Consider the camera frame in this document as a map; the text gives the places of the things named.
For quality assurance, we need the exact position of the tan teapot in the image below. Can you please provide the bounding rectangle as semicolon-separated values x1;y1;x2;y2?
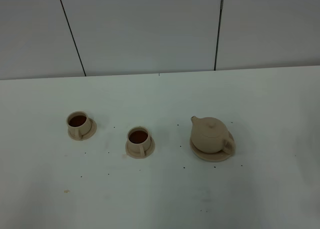
190;116;236;155

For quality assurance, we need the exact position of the tan teacup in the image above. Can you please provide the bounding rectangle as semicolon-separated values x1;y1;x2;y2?
66;111;92;141
125;126;151;159

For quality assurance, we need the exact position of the middle tan saucer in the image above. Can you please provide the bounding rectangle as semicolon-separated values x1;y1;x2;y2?
125;138;155;159

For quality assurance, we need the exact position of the left tan saucer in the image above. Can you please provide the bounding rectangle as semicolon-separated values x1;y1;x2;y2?
66;117;97;141

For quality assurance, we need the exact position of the middle tan teacup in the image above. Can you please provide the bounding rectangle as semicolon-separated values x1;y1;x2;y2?
125;126;151;159

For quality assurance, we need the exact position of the large tan teapot saucer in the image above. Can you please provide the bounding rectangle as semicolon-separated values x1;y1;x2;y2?
189;138;235;163

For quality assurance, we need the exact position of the left tan teacup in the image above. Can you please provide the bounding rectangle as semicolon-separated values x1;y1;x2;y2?
66;111;92;141

